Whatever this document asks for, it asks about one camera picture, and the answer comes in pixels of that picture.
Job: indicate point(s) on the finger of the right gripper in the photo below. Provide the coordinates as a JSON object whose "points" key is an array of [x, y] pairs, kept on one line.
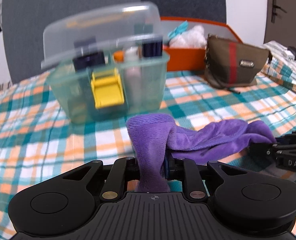
{"points": [[287, 139], [263, 150]]}

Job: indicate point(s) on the orange cardboard box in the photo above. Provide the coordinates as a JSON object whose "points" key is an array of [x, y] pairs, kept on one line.
{"points": [[192, 59]]}

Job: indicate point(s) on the white cotton fluff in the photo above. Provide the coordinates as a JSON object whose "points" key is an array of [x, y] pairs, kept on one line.
{"points": [[193, 38]]}

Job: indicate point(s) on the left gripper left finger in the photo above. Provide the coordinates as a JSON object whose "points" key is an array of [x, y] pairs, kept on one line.
{"points": [[117, 177]]}

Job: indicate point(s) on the brown door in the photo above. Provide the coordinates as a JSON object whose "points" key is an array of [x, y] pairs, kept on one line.
{"points": [[281, 22]]}

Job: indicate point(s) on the olive red-striped pouch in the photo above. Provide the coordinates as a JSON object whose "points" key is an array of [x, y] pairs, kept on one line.
{"points": [[230, 64]]}

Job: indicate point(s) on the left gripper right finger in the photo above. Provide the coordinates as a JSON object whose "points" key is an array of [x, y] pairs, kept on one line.
{"points": [[188, 172]]}

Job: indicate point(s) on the clear plastic storage box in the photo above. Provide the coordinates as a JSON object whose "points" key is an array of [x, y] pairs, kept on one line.
{"points": [[108, 62]]}

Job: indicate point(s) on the black door handle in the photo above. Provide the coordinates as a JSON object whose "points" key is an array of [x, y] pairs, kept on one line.
{"points": [[274, 13]]}

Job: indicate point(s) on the purple fleece cloth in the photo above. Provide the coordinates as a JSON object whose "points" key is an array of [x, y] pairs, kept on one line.
{"points": [[153, 134]]}

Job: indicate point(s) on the teal packet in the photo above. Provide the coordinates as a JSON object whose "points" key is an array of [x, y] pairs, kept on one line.
{"points": [[178, 30]]}

